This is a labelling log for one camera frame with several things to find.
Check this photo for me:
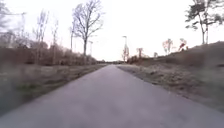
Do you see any grey asphalt path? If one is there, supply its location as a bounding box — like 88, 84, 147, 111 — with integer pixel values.
0, 63, 224, 128

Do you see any row of brown bushes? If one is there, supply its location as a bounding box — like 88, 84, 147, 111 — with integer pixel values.
0, 39, 98, 67

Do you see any overgrown earth bank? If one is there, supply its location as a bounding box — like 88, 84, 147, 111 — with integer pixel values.
127, 40, 224, 69

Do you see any frosty grass verge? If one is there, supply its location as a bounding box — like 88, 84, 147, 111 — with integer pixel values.
0, 63, 108, 116

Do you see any row of thin bare trees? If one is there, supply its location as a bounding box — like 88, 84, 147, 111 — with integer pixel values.
31, 9, 62, 65

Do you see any small reddish tree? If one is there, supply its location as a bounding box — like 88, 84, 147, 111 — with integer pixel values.
177, 37, 188, 52
162, 38, 174, 55

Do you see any tall bare tree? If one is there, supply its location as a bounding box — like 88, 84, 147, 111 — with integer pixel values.
70, 0, 105, 65

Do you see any pine tree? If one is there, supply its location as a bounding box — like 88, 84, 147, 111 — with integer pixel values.
184, 0, 224, 46

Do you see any frosty grass field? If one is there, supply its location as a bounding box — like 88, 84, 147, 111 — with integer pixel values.
116, 62, 224, 113

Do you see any street lamp pole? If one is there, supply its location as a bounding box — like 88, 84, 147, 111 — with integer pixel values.
121, 35, 129, 63

